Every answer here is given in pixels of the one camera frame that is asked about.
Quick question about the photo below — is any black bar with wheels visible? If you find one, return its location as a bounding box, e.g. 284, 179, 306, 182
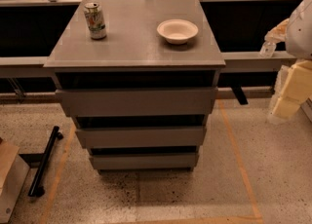
28, 126, 63, 197

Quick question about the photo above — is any green white soda can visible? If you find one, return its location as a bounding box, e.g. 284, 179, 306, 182
84, 2, 106, 40

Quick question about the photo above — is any white paper bowl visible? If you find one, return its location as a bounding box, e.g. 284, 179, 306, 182
157, 19, 198, 45

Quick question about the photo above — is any grey cart base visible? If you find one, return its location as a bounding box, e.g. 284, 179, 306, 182
0, 140, 43, 224

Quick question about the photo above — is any grey drawer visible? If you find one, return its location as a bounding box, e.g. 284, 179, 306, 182
90, 153, 198, 170
76, 127, 206, 148
56, 88, 216, 117

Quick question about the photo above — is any grey middle drawer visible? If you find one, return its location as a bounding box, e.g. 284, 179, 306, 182
76, 127, 206, 148

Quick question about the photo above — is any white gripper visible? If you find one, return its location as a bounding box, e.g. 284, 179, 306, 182
272, 60, 312, 119

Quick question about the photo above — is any grey metal rail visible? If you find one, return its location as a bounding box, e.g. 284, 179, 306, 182
0, 51, 295, 78

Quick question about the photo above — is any grey top drawer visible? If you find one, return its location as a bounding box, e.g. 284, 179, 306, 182
56, 88, 216, 117

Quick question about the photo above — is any grey drawer cabinet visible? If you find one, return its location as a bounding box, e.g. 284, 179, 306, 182
46, 0, 225, 157

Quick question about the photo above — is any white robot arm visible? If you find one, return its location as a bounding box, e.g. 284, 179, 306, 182
259, 0, 312, 123

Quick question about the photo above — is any grey bottom drawer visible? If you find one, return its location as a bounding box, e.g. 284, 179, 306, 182
90, 153, 198, 170

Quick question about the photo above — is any clear sanitizer bottle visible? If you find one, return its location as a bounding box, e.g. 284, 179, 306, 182
259, 41, 276, 57

